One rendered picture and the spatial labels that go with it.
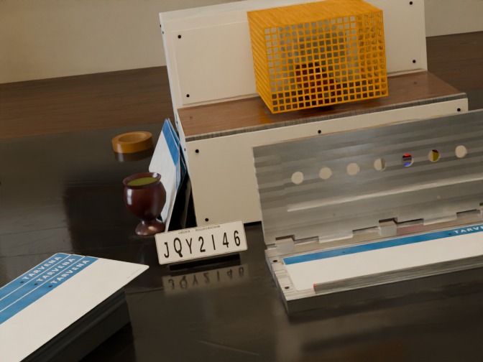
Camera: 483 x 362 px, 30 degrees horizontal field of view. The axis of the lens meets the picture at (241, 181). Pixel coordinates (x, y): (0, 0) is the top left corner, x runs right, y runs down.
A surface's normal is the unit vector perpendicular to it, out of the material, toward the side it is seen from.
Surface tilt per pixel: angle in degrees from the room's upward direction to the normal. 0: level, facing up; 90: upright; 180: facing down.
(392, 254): 0
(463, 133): 81
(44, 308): 0
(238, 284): 0
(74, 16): 90
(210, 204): 90
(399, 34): 90
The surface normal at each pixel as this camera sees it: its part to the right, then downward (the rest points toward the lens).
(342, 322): -0.12, -0.93
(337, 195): 0.12, 0.18
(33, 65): -0.04, 0.35
